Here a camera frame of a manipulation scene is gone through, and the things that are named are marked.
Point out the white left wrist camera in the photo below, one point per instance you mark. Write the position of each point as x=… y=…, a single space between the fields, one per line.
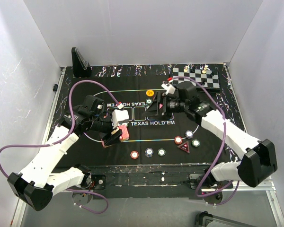
x=119 y=117

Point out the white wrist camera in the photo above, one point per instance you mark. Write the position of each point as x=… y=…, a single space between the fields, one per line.
x=168 y=87
x=119 y=117

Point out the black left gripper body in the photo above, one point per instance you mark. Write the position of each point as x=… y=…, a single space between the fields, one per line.
x=103 y=125

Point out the black card shoe stand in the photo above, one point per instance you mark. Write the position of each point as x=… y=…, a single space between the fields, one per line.
x=81 y=67

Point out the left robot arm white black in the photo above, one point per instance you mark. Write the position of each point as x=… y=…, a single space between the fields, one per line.
x=36 y=184

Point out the white chess pawn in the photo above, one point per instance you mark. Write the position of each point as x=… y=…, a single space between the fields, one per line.
x=205 y=68

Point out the green poker chip stack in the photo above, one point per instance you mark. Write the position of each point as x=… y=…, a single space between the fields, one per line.
x=161 y=152

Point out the red playing card deck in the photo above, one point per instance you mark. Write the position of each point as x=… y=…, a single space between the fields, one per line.
x=125 y=133

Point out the white chess piece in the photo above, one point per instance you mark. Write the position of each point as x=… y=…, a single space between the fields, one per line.
x=186 y=69

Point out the yellow dealer button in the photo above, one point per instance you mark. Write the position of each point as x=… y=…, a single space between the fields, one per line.
x=150 y=93

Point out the black case corner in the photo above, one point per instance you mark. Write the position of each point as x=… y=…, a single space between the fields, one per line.
x=205 y=219

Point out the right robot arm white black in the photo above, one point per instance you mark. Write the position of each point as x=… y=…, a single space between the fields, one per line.
x=257 y=158

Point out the red poker chip stack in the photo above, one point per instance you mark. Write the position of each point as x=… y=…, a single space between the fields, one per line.
x=134 y=154

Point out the aluminium frame rail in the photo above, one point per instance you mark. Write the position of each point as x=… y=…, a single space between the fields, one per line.
x=152 y=198

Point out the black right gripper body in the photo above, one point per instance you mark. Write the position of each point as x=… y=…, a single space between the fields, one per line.
x=174 y=106

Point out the black white chess board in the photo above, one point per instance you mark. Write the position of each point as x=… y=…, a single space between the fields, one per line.
x=212 y=83

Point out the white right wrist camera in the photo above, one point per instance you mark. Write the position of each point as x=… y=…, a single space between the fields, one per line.
x=168 y=87

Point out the black texas holdem poker mat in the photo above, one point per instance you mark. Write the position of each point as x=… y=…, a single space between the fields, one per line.
x=144 y=133

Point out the black triangular all-in marker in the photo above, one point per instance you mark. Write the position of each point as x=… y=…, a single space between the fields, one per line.
x=184 y=147

